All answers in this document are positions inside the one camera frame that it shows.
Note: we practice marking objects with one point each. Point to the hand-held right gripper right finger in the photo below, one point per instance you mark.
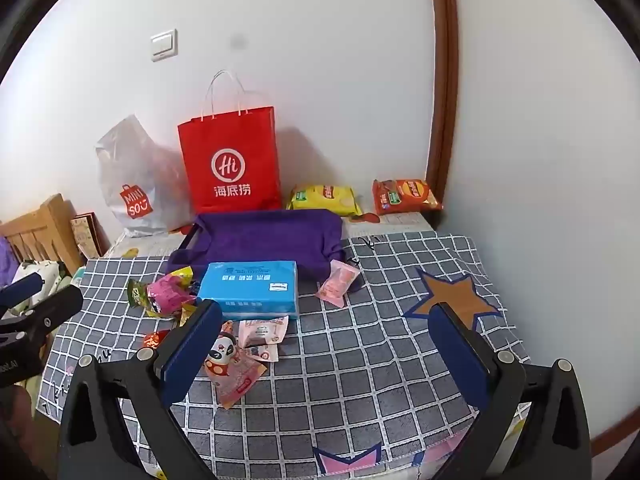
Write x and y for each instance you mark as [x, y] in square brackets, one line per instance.
[457, 355]

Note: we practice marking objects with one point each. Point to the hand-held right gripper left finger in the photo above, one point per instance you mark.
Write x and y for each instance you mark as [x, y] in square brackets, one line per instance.
[192, 355]

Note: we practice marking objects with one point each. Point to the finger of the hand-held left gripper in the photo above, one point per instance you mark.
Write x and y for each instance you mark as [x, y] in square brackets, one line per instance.
[22, 287]
[50, 310]

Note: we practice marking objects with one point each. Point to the magenta snack packet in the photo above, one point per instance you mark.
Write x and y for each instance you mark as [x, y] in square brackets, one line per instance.
[170, 295]

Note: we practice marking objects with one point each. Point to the white berry print packet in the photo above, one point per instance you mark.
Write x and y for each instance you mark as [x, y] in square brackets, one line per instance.
[265, 353]

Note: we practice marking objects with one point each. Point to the pale pink snack packet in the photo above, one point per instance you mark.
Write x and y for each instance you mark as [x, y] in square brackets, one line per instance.
[262, 330]

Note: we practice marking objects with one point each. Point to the green snack packet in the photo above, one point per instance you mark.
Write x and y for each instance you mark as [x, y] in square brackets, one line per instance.
[136, 297]

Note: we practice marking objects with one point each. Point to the yellow-green snack packet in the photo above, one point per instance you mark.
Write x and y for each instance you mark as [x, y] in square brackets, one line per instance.
[183, 274]

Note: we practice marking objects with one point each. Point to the purple cloth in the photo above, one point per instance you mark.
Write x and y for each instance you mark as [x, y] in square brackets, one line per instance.
[270, 240]

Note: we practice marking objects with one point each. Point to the floral cloth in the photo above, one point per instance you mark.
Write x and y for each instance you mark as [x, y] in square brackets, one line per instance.
[37, 272]

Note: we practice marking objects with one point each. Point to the lilac cloth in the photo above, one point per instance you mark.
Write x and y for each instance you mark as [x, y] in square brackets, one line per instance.
[7, 260]

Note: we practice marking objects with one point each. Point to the red wrapped candy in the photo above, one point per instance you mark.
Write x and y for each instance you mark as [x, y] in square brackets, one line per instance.
[154, 340]

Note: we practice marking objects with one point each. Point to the printed cardboard box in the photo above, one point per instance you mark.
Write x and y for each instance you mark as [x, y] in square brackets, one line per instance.
[87, 235]

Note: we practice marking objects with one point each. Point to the blue tissue pack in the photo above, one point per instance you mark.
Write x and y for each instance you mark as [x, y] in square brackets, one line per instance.
[250, 285]

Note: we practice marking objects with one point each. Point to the grey checked blanket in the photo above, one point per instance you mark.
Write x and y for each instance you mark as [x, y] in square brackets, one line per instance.
[350, 385]

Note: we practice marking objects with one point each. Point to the white plastic bag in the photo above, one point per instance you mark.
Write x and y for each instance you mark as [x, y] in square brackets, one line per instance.
[135, 185]

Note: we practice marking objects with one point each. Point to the orange chip bag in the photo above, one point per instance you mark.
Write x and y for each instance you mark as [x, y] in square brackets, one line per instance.
[405, 195]

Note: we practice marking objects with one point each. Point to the red paper bag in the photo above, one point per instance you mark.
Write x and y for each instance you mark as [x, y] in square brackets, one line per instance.
[230, 160]

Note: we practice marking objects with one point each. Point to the yellow chip bag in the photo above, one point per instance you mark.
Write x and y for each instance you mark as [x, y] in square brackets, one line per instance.
[320, 197]

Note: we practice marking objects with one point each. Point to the brown wooden door frame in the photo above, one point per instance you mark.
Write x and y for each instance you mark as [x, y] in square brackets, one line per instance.
[445, 85]

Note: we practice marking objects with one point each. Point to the white light switch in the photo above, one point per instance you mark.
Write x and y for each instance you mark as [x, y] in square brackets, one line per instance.
[164, 45]

